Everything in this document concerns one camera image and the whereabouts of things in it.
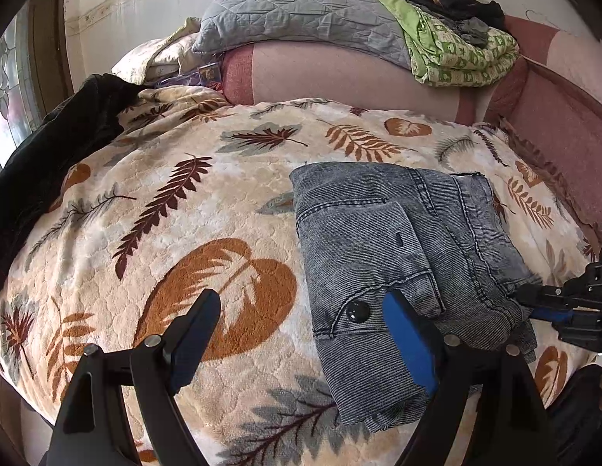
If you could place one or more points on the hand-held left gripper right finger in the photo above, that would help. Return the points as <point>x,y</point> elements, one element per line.
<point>408,340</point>

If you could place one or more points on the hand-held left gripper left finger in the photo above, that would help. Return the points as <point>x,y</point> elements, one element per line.
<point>194,344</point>

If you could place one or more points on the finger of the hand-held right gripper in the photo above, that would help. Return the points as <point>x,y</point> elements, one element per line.
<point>539,296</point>
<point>553,314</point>

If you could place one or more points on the blue-grey denim pants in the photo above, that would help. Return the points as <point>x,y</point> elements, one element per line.
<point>369,233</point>

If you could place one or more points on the cream leaf-print blanket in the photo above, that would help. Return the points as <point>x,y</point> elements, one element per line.
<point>184,204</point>

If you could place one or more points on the black cloth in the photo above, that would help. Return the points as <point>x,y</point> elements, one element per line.
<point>53,155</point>

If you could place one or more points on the green patterned blanket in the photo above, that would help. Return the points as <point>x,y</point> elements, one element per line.
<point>451,58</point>

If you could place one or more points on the purple packet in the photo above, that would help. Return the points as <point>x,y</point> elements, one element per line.
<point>199,76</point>

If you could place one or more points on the grey garment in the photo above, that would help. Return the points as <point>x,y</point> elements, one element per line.
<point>471,31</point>

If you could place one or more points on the cream pillow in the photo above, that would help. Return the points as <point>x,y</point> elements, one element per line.
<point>155,56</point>

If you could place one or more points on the patterned glass window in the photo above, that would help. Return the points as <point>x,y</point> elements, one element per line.
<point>9,87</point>

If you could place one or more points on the grey quilted pillow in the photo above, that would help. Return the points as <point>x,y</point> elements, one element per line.
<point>301,9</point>

